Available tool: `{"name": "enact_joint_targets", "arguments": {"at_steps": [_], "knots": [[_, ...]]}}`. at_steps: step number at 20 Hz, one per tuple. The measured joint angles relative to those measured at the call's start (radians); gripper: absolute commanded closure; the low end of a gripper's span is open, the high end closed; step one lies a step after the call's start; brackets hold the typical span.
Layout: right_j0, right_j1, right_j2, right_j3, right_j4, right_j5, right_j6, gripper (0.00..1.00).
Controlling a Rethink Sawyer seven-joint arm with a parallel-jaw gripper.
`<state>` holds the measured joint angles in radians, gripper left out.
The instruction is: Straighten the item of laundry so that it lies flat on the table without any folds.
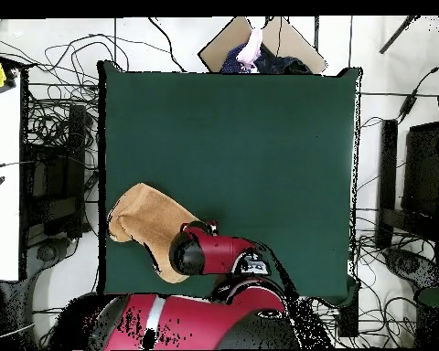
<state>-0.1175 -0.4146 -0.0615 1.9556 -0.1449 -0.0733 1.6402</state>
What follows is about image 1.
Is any long black cable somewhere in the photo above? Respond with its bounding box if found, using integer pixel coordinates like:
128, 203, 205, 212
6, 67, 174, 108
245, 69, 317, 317
147, 16, 187, 73

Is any white desk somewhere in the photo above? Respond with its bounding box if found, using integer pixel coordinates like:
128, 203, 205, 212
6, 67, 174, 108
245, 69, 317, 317
0, 69, 21, 282

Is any tan terry towel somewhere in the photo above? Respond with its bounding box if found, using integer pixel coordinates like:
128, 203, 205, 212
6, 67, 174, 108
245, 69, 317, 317
106, 182, 202, 284

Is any black power adapter cable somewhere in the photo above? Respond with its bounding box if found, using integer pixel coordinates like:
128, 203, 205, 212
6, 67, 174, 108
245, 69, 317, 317
396, 58, 439, 122

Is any blue dotted garment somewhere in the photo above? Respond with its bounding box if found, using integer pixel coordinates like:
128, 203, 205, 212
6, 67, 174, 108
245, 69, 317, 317
219, 43, 250, 74

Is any tangle of black cables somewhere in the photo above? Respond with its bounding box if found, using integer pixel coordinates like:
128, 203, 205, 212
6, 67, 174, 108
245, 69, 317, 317
21, 32, 130, 154
314, 294, 418, 348
32, 306, 65, 350

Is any grey chair base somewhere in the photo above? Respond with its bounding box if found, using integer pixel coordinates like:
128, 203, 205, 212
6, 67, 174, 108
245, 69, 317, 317
383, 246, 439, 293
0, 235, 76, 350

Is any pale pink garment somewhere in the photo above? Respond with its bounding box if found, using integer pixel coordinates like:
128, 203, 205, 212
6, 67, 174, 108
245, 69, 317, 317
236, 27, 263, 70

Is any dark navy garment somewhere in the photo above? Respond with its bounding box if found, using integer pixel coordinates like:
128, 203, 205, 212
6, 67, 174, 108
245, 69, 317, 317
253, 43, 313, 75

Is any brown cardboard box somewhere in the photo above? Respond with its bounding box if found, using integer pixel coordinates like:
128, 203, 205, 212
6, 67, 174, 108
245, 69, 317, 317
198, 16, 328, 75

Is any dark green table cloth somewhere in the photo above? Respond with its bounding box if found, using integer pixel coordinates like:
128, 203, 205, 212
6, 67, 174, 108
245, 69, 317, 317
96, 59, 363, 299

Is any black floor stand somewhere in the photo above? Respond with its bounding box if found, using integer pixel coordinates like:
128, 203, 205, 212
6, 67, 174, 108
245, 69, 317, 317
21, 103, 88, 239
375, 118, 439, 250

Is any black table leg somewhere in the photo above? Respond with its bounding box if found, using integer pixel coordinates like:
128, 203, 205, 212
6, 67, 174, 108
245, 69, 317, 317
337, 277, 360, 338

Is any black rod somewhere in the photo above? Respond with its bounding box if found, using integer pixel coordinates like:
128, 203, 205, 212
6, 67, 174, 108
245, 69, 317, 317
379, 15, 422, 55

